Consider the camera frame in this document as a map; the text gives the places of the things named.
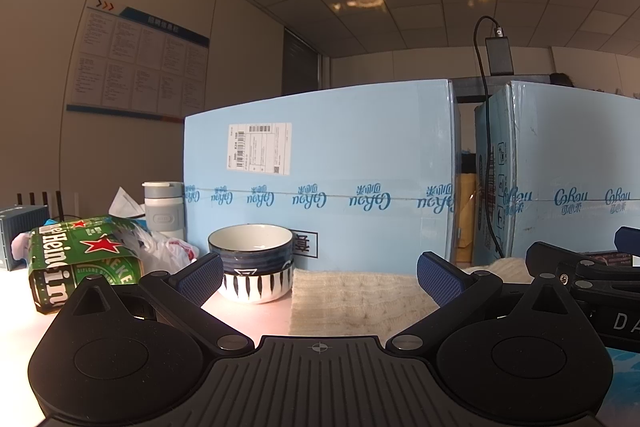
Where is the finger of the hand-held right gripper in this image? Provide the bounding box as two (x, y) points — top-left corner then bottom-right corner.
(614, 226), (640, 259)
(525, 241), (608, 280)

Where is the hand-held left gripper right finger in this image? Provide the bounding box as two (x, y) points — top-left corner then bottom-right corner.
(387, 251), (596, 353)

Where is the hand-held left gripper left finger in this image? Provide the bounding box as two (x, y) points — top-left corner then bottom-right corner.
(54, 252), (254, 354)

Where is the white plastic bag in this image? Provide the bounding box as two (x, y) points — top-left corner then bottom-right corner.
(112, 227), (201, 279)

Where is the white bowl with dark strokes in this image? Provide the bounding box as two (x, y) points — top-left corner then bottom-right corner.
(219, 263), (295, 305)

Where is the dark blue striped bowl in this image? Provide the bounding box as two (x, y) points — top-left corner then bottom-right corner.
(207, 224), (294, 277)

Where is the blue printed desk mat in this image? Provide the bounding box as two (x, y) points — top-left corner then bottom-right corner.
(604, 346), (640, 420)

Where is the grey and white tumbler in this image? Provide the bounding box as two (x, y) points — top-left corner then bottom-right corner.
(141, 180), (187, 242)

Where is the cream knitted sweater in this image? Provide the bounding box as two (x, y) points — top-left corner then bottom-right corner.
(289, 256), (534, 338)

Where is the white tissue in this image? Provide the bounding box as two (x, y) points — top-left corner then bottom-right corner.
(107, 186), (149, 222)

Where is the light blue cardboard box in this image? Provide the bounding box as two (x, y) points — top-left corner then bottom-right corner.
(473, 81), (640, 266)

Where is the green beer carton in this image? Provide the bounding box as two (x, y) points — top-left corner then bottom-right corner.
(27, 215), (146, 316)

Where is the light blue box with shipping label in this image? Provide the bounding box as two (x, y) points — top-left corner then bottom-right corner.
(182, 79), (464, 279)

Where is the grey router with antennas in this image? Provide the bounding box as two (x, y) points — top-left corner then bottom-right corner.
(0, 190), (64, 271)

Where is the black charger adapter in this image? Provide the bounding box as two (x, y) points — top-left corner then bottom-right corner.
(484, 35), (516, 77)

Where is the dark window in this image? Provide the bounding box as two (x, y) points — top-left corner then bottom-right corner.
(281, 28), (321, 97)

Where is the black charging cable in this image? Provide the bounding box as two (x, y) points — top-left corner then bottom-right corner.
(472, 15), (507, 259)

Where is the wall poster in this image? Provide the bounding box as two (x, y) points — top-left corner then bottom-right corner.
(65, 0), (211, 124)

